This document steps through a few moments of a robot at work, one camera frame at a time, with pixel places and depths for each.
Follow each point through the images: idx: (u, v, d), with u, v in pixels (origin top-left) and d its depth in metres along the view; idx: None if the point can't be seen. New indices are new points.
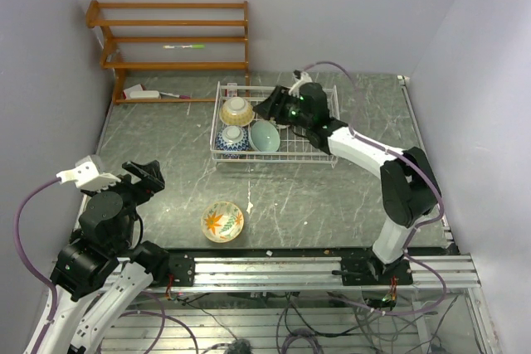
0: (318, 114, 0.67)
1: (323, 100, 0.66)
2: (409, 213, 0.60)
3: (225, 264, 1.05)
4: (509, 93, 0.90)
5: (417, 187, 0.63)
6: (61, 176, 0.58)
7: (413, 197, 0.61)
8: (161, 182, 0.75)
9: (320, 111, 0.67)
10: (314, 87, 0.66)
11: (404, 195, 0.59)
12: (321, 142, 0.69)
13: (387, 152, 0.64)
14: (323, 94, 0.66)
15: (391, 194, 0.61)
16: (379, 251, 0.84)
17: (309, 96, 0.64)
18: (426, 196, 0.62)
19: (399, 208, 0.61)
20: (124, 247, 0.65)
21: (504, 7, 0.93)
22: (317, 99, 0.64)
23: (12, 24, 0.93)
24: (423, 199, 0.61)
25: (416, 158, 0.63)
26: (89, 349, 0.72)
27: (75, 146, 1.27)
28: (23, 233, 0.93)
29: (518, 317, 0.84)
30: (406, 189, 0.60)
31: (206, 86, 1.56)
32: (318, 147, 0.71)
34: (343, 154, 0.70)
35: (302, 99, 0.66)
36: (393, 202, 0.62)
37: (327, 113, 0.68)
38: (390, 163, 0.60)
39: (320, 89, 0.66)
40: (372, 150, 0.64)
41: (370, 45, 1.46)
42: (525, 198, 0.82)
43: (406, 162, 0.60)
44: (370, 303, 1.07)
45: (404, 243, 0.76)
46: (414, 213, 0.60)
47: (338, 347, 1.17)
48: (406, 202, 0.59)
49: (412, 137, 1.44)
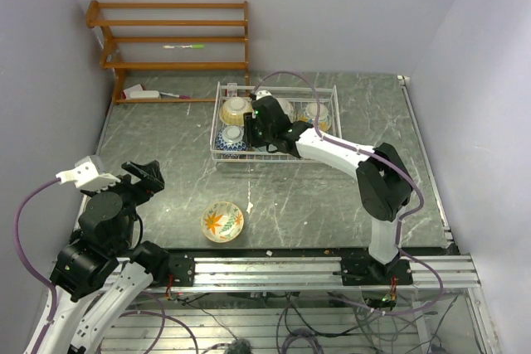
0: (275, 120, 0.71)
1: (275, 106, 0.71)
2: (388, 208, 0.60)
3: (225, 264, 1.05)
4: (509, 94, 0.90)
5: (392, 181, 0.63)
6: (60, 177, 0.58)
7: (391, 192, 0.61)
8: (161, 183, 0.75)
9: (276, 117, 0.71)
10: (264, 98, 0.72)
11: (382, 192, 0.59)
12: (289, 144, 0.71)
13: (358, 152, 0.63)
14: (275, 101, 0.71)
15: (367, 192, 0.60)
16: (377, 254, 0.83)
17: (260, 107, 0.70)
18: (404, 189, 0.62)
19: (377, 205, 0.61)
20: (124, 247, 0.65)
21: (504, 7, 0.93)
22: (269, 106, 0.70)
23: (12, 24, 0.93)
24: (401, 193, 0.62)
25: (386, 152, 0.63)
26: (89, 349, 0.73)
27: (75, 146, 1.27)
28: (23, 233, 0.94)
29: (518, 317, 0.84)
30: (383, 186, 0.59)
31: (206, 86, 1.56)
32: (288, 151, 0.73)
34: (316, 158, 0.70)
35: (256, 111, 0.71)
36: (371, 201, 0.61)
37: (284, 118, 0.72)
38: (365, 163, 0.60)
39: (270, 98, 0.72)
40: (343, 150, 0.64)
41: (370, 45, 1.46)
42: (525, 198, 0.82)
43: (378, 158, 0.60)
44: (370, 303, 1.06)
45: (395, 237, 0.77)
46: (392, 207, 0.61)
47: (338, 347, 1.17)
48: (385, 198, 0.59)
49: (411, 137, 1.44)
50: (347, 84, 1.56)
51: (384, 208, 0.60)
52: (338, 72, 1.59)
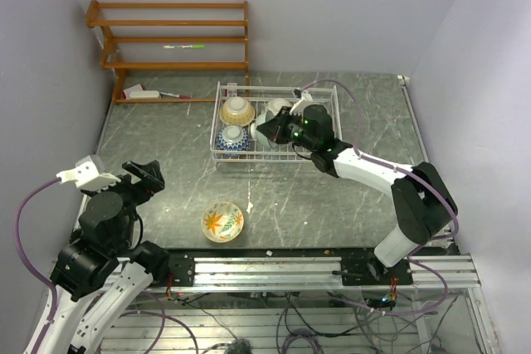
0: (323, 137, 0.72)
1: (328, 123, 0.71)
2: (426, 231, 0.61)
3: (225, 264, 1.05)
4: (509, 93, 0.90)
5: (429, 202, 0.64)
6: (61, 176, 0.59)
7: (429, 215, 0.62)
8: (161, 183, 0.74)
9: (326, 133, 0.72)
10: (319, 111, 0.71)
11: (419, 213, 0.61)
12: (327, 164, 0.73)
13: (397, 170, 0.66)
14: (328, 118, 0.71)
15: (405, 213, 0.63)
16: (382, 256, 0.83)
17: (314, 119, 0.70)
18: (441, 214, 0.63)
19: (416, 226, 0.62)
20: (124, 248, 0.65)
21: (504, 7, 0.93)
22: (323, 123, 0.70)
23: (11, 24, 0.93)
24: (439, 216, 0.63)
25: (426, 175, 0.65)
26: (89, 349, 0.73)
27: (75, 146, 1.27)
28: (24, 233, 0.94)
29: (518, 317, 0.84)
30: (421, 207, 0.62)
31: (206, 86, 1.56)
32: (325, 170, 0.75)
34: (351, 176, 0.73)
35: (308, 122, 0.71)
36: (407, 221, 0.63)
37: (332, 135, 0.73)
38: (401, 181, 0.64)
39: (325, 112, 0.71)
40: (381, 169, 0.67)
41: (370, 45, 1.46)
42: (525, 198, 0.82)
43: (417, 179, 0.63)
44: (370, 303, 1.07)
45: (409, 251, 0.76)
46: (431, 230, 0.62)
47: (338, 348, 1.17)
48: (422, 217, 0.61)
49: (411, 137, 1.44)
50: (347, 85, 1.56)
51: (421, 229, 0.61)
52: (337, 72, 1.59)
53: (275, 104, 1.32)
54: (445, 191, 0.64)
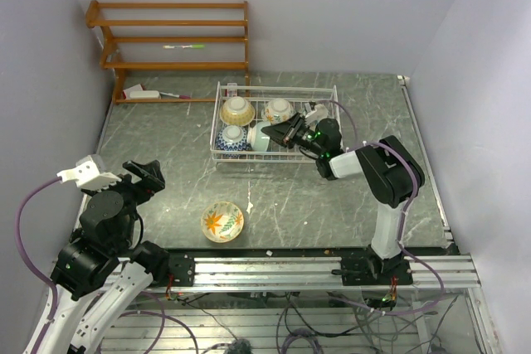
0: (330, 148, 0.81)
1: (337, 138, 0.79)
2: (389, 188, 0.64)
3: (225, 264, 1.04)
4: (509, 93, 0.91)
5: (394, 167, 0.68)
6: (61, 176, 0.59)
7: (392, 176, 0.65)
8: (161, 183, 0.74)
9: (333, 147, 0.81)
10: (332, 127, 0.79)
11: (380, 171, 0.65)
12: (327, 172, 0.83)
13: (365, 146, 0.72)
14: (338, 135, 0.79)
15: (370, 175, 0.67)
16: (376, 246, 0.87)
17: (325, 133, 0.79)
18: (405, 176, 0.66)
19: (379, 185, 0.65)
20: (124, 247, 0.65)
21: (504, 7, 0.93)
22: (332, 138, 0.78)
23: (12, 24, 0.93)
24: (402, 176, 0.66)
25: (391, 143, 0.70)
26: (89, 349, 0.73)
27: (75, 146, 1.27)
28: (24, 233, 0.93)
29: (518, 317, 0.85)
30: (382, 167, 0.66)
31: (206, 86, 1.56)
32: (325, 176, 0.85)
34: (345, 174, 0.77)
35: (319, 133, 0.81)
36: (374, 182, 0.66)
37: (338, 147, 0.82)
38: (366, 147, 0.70)
39: (337, 129, 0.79)
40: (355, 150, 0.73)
41: (370, 45, 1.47)
42: (525, 197, 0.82)
43: (381, 146, 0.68)
44: (370, 303, 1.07)
45: (397, 233, 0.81)
46: (396, 189, 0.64)
47: (338, 347, 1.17)
48: (383, 175, 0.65)
49: (411, 137, 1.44)
50: (347, 85, 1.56)
51: (385, 186, 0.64)
52: (338, 72, 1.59)
53: (274, 104, 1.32)
54: (406, 154, 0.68)
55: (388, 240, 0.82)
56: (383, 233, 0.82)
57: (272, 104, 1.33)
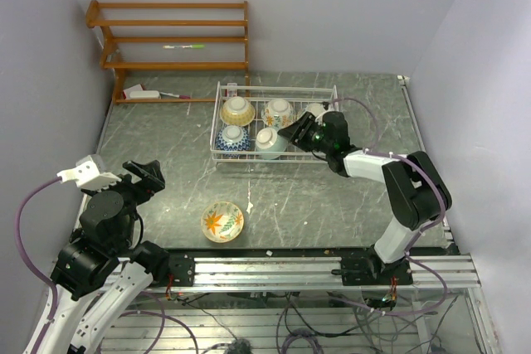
0: (338, 141, 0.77)
1: (343, 128, 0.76)
2: (415, 214, 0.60)
3: (225, 264, 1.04)
4: (509, 93, 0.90)
5: (421, 188, 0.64)
6: (61, 176, 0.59)
7: (420, 199, 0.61)
8: (161, 182, 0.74)
9: (340, 138, 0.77)
10: (337, 117, 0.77)
11: (407, 192, 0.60)
12: (338, 166, 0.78)
13: (392, 157, 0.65)
14: (345, 123, 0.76)
15: (395, 194, 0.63)
16: (381, 251, 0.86)
17: (330, 123, 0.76)
18: (431, 201, 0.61)
19: (404, 208, 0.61)
20: (125, 247, 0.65)
21: (505, 7, 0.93)
22: (338, 126, 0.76)
23: (12, 25, 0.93)
24: (429, 200, 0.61)
25: (421, 162, 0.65)
26: (89, 349, 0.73)
27: (75, 145, 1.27)
28: (24, 233, 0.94)
29: (518, 317, 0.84)
30: (410, 189, 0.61)
31: (206, 86, 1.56)
32: (337, 172, 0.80)
34: (359, 174, 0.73)
35: (325, 124, 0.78)
36: (399, 204, 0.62)
37: (347, 140, 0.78)
38: (392, 162, 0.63)
39: (343, 118, 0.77)
40: (381, 158, 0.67)
41: (370, 45, 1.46)
42: (526, 197, 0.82)
43: (410, 163, 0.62)
44: (370, 303, 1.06)
45: (406, 246, 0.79)
46: (421, 215, 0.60)
47: (338, 347, 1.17)
48: (410, 199, 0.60)
49: (411, 137, 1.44)
50: (347, 85, 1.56)
51: (411, 210, 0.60)
52: (338, 72, 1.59)
53: (274, 104, 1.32)
54: (436, 177, 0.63)
55: (395, 249, 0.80)
56: (392, 240, 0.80)
57: (272, 104, 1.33)
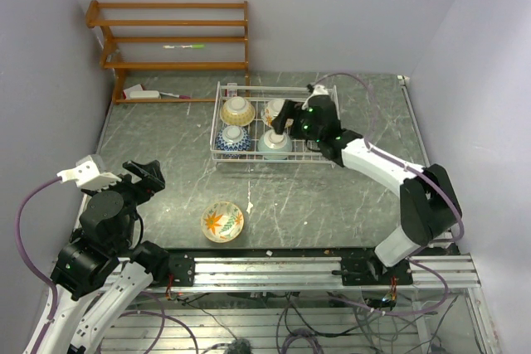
0: (328, 124, 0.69)
1: (332, 110, 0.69)
2: (430, 235, 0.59)
3: (225, 264, 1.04)
4: (509, 92, 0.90)
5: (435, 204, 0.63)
6: (61, 176, 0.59)
7: (435, 220, 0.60)
8: (161, 182, 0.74)
9: (330, 121, 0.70)
10: (322, 99, 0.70)
11: (424, 215, 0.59)
12: (333, 154, 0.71)
13: (406, 170, 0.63)
14: (333, 105, 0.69)
15: (410, 214, 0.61)
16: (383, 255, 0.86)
17: (319, 107, 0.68)
18: (445, 218, 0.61)
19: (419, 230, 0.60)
20: (125, 247, 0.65)
21: (504, 8, 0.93)
22: (327, 109, 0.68)
23: (12, 25, 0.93)
24: (443, 218, 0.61)
25: (436, 177, 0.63)
26: (88, 349, 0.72)
27: (75, 145, 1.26)
28: (25, 233, 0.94)
29: (518, 317, 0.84)
30: (426, 210, 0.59)
31: (206, 86, 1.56)
32: (332, 158, 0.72)
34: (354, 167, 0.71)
35: (312, 109, 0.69)
36: (412, 223, 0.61)
37: (337, 124, 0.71)
38: (409, 181, 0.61)
39: (329, 100, 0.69)
40: (393, 167, 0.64)
41: (370, 45, 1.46)
42: (526, 197, 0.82)
43: (427, 181, 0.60)
44: (370, 303, 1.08)
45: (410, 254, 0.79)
46: (434, 235, 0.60)
47: (338, 347, 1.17)
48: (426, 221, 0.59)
49: (412, 137, 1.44)
50: (348, 85, 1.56)
51: (426, 233, 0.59)
52: (337, 72, 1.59)
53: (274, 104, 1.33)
54: (453, 196, 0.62)
55: (397, 254, 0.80)
56: (397, 247, 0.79)
57: (272, 104, 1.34)
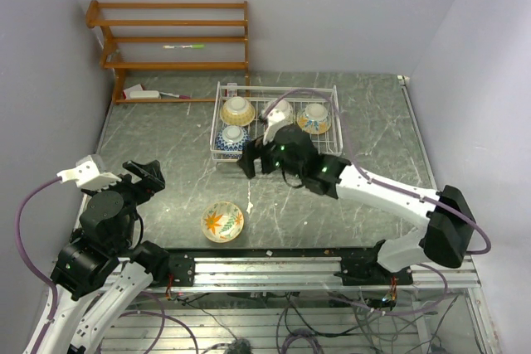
0: (306, 158, 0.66)
1: (305, 143, 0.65)
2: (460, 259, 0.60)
3: (225, 264, 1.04)
4: (509, 93, 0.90)
5: None
6: (61, 176, 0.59)
7: (461, 242, 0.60)
8: (161, 182, 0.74)
9: (306, 153, 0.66)
10: (290, 133, 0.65)
11: (455, 245, 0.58)
12: (323, 186, 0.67)
13: (424, 201, 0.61)
14: (304, 137, 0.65)
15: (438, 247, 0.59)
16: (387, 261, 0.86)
17: (289, 144, 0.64)
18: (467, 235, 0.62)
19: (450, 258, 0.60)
20: (124, 247, 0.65)
21: (504, 7, 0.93)
22: (299, 144, 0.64)
23: (12, 24, 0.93)
24: (466, 238, 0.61)
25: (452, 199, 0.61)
26: (88, 349, 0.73)
27: (75, 145, 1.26)
28: (25, 233, 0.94)
29: (518, 317, 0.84)
30: (456, 240, 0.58)
31: (206, 86, 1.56)
32: (323, 191, 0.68)
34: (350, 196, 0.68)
35: (284, 147, 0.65)
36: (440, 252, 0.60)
37: (314, 153, 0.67)
38: (436, 217, 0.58)
39: (299, 133, 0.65)
40: (407, 200, 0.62)
41: (370, 45, 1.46)
42: (525, 197, 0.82)
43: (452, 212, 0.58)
44: (370, 303, 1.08)
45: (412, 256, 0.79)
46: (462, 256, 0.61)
47: (338, 347, 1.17)
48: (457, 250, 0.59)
49: (411, 137, 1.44)
50: (347, 85, 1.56)
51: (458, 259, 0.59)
52: (337, 72, 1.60)
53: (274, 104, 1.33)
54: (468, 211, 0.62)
55: (399, 255, 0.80)
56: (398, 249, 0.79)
57: None
